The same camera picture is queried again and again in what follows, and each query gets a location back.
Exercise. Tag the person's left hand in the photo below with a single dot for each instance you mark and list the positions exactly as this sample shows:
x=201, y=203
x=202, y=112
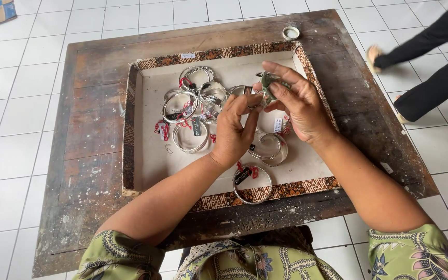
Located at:
x=231, y=132

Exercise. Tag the person's right hand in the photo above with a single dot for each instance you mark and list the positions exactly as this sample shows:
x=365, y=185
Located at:
x=309, y=109

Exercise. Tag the person's right fingers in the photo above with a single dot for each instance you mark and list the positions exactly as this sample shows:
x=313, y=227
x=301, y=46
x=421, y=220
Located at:
x=286, y=74

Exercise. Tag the dark green polishing cloth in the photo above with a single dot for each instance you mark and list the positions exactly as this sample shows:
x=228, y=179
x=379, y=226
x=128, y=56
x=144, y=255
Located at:
x=266, y=79

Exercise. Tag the small round white lid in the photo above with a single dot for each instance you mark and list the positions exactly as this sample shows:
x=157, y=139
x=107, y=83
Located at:
x=291, y=33

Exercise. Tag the small white paper label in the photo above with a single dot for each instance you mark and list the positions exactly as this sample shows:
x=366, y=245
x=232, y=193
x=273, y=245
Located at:
x=188, y=55

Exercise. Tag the heap of tagged silver bangles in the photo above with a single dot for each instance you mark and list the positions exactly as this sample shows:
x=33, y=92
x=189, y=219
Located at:
x=180, y=107

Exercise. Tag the white sticker scrap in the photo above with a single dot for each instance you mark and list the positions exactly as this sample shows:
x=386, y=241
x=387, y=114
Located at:
x=386, y=167

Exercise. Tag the batik-edged cardboard tray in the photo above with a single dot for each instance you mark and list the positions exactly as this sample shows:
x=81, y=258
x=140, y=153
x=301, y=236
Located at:
x=158, y=167

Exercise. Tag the green patterned blouse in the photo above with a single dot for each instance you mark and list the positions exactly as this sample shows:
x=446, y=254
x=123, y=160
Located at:
x=286, y=266

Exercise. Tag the worn wooden low table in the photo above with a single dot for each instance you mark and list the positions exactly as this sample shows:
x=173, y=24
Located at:
x=91, y=116

